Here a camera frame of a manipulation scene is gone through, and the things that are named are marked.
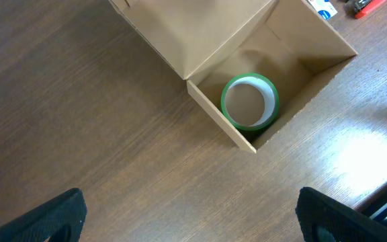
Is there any red grey stapler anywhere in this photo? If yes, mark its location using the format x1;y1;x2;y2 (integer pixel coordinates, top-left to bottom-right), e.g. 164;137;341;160
346;0;386;19

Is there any brown cardboard box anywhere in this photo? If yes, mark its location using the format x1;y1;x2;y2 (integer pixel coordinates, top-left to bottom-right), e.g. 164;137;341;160
111;0;357;153

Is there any blue white staples box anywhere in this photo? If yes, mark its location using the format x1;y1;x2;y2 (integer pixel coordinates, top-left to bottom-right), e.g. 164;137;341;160
307;0;338;19

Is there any green tape roll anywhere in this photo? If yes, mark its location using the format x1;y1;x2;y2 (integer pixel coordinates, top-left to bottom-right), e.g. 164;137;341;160
220;73;280;131

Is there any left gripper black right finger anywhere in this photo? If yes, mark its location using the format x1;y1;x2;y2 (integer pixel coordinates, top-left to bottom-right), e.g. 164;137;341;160
295;187;387;242

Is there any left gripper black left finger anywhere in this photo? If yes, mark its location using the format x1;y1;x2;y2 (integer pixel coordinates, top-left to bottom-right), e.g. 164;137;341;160
0;188;87;242

